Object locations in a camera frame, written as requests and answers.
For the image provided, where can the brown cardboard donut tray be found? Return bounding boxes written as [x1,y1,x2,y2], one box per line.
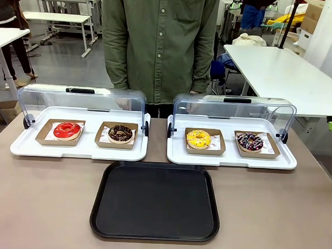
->
[35,118,86,148]
[233,130,282,160]
[183,127,227,157]
[94,120,140,151]

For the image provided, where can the white printed paper liner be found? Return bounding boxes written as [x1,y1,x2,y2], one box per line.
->
[235,132,274,153]
[186,133,223,151]
[45,121,85,143]
[99,124,137,145]

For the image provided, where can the yellow sprinkled donut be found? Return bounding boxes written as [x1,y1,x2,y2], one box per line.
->
[186,128,213,150]

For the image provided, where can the person left forearm green sleeve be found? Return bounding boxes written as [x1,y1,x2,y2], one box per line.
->
[188,26,220,95]

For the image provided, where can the person right forearm green sleeve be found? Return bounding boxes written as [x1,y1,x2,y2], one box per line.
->
[99,22,133,90]

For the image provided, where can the chocolate donut coloured sprinkles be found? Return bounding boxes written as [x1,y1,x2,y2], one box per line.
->
[235,131,265,153]

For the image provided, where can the black plastic serving tray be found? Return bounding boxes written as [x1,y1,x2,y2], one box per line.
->
[88,159,223,245]

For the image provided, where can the chocolate donut with nuts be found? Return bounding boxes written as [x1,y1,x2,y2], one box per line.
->
[107,123,134,145]

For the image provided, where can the red glazed donut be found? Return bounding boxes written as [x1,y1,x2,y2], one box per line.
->
[53,121,82,142]

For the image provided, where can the person left hand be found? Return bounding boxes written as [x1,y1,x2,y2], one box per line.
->
[187,89,203,114]

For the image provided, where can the person right hand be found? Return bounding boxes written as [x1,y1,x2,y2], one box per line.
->
[114,96,133,111]

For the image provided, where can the large white table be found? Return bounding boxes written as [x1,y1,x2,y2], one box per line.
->
[220,44,332,119]

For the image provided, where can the small white box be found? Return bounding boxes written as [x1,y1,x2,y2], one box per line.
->
[297,29,314,49]

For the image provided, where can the black slanted pole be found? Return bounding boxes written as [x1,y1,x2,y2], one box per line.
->
[279,0,301,50]

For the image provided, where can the tall cardboard box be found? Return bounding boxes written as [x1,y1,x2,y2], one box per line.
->
[300,0,326,35]

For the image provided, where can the yellow cloth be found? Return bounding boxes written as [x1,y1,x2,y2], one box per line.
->
[272,12,307,28]

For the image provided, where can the teal cloth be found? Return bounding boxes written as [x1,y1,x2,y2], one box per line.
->
[260,19,283,29]

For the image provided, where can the beige fabric bag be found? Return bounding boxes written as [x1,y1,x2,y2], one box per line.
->
[231,32,269,48]

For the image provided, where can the blue chair with clothes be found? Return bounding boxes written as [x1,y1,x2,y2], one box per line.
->
[210,53,243,96]

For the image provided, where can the bystander in blue apron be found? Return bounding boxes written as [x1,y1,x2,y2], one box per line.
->
[240,0,274,33]

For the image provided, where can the person torso green shirt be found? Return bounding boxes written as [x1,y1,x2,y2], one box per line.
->
[97,0,221,107]

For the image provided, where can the white table round leg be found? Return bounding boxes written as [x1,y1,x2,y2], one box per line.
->
[0,28,31,97]

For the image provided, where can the bystander in dark clothes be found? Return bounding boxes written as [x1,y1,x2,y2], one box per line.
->
[0,0,42,88]

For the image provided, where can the white desk with frame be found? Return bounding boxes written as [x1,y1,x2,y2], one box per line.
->
[21,11,94,58]

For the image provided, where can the black floor cable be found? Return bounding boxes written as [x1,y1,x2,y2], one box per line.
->
[28,39,54,60]

